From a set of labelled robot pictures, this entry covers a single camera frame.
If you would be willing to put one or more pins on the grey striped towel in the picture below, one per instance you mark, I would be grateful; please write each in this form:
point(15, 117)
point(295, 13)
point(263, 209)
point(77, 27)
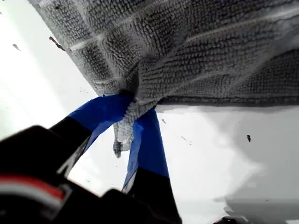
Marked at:
point(187, 46)

